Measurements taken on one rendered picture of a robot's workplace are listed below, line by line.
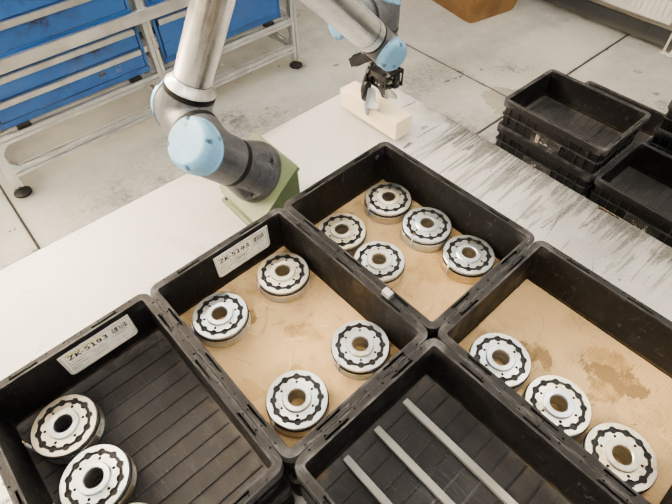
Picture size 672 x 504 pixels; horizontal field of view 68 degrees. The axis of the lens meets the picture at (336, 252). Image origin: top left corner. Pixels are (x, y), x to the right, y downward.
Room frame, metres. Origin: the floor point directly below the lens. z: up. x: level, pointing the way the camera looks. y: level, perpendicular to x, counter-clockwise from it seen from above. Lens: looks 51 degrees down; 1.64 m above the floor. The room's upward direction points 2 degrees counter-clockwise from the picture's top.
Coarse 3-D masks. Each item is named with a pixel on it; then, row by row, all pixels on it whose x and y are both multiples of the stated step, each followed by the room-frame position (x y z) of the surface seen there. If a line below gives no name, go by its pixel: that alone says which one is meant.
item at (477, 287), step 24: (384, 144) 0.88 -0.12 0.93; (312, 192) 0.74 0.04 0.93; (456, 192) 0.73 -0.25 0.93; (504, 216) 0.65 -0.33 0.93; (528, 240) 0.59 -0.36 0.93; (360, 264) 0.55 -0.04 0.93; (504, 264) 0.53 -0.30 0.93; (480, 288) 0.49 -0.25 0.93; (408, 312) 0.44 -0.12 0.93; (456, 312) 0.44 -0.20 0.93
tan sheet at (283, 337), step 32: (224, 288) 0.58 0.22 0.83; (256, 288) 0.57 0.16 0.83; (320, 288) 0.57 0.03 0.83; (256, 320) 0.50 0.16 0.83; (288, 320) 0.50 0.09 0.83; (320, 320) 0.49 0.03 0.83; (352, 320) 0.49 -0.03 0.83; (224, 352) 0.43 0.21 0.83; (256, 352) 0.43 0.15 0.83; (288, 352) 0.43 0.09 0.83; (320, 352) 0.43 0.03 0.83; (256, 384) 0.37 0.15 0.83; (352, 384) 0.36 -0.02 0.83
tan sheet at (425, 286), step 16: (352, 208) 0.78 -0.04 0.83; (368, 224) 0.73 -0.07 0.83; (384, 224) 0.73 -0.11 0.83; (400, 224) 0.73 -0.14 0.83; (368, 240) 0.69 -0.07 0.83; (384, 240) 0.69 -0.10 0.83; (400, 240) 0.68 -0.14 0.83; (416, 256) 0.64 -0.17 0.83; (432, 256) 0.64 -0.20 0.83; (416, 272) 0.60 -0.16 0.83; (432, 272) 0.60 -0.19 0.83; (400, 288) 0.56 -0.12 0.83; (416, 288) 0.56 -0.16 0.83; (432, 288) 0.56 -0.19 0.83; (448, 288) 0.56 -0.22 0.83; (464, 288) 0.55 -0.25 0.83; (416, 304) 0.52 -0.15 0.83; (432, 304) 0.52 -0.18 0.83; (448, 304) 0.52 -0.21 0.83; (432, 320) 0.48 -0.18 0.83
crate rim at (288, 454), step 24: (264, 216) 0.67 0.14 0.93; (288, 216) 0.67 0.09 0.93; (312, 240) 0.61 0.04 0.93; (192, 264) 0.56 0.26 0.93; (168, 312) 0.46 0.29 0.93; (192, 336) 0.41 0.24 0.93; (336, 408) 0.28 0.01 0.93; (264, 432) 0.25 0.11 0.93; (312, 432) 0.25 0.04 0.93; (288, 456) 0.22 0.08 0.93
